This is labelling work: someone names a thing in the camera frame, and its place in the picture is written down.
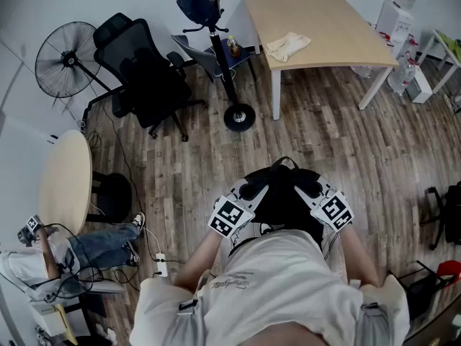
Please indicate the cream cloth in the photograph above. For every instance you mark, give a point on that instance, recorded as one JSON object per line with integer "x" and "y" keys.
{"x": 288, "y": 45}

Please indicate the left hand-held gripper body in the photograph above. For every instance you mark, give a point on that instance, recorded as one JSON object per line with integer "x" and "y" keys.
{"x": 230, "y": 215}

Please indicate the white water dispenser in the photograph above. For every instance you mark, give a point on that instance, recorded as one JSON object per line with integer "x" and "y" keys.
{"x": 394, "y": 20}

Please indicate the white box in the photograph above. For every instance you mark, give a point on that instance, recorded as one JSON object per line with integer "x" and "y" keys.
{"x": 419, "y": 85}

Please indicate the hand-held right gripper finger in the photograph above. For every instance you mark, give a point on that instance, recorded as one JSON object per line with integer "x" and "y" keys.
{"x": 324, "y": 189}
{"x": 304, "y": 195}

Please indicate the wooden table with white legs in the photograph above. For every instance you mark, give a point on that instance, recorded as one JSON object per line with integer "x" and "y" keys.
{"x": 317, "y": 20}

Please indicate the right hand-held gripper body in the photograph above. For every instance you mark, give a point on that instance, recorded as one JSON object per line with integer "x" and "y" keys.
{"x": 335, "y": 211}

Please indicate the red plastic seat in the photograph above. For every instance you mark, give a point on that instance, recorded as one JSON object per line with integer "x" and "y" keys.
{"x": 450, "y": 269}

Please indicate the black standing fan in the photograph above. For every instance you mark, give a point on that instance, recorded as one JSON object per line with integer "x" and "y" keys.
{"x": 68, "y": 60}

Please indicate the dark side table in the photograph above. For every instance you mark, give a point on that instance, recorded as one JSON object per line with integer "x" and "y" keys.
{"x": 245, "y": 54}

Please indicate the grey chair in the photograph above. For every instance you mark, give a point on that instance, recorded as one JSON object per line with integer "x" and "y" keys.
{"x": 198, "y": 54}

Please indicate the black stool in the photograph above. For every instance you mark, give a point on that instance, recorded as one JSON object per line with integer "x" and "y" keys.
{"x": 115, "y": 197}

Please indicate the black bag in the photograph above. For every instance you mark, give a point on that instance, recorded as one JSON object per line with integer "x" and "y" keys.
{"x": 281, "y": 200}

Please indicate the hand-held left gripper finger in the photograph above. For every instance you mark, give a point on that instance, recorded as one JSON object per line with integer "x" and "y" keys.
{"x": 261, "y": 193}
{"x": 237, "y": 191}

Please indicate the plastic drink bottle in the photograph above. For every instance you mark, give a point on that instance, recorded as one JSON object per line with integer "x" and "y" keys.
{"x": 234, "y": 49}

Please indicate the black stand with round base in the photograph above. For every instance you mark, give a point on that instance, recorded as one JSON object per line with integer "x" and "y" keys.
{"x": 225, "y": 70}

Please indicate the black metal frame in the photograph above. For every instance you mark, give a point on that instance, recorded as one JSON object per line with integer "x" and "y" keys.
{"x": 421, "y": 290}

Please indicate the black mesh office chair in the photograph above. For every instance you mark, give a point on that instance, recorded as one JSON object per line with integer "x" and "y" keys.
{"x": 144, "y": 78}

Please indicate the person's right forearm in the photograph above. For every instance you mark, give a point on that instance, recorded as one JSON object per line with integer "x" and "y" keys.
{"x": 356, "y": 254}

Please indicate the round wooden table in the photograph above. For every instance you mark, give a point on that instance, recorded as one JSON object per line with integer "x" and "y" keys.
{"x": 65, "y": 182}

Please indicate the person's white t-shirt torso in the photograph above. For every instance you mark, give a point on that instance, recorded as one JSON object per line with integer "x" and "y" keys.
{"x": 281, "y": 283}

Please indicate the person's left forearm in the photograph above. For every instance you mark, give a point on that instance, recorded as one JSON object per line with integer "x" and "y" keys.
{"x": 198, "y": 261}

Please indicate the white power strip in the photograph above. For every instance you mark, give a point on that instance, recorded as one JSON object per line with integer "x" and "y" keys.
{"x": 162, "y": 263}

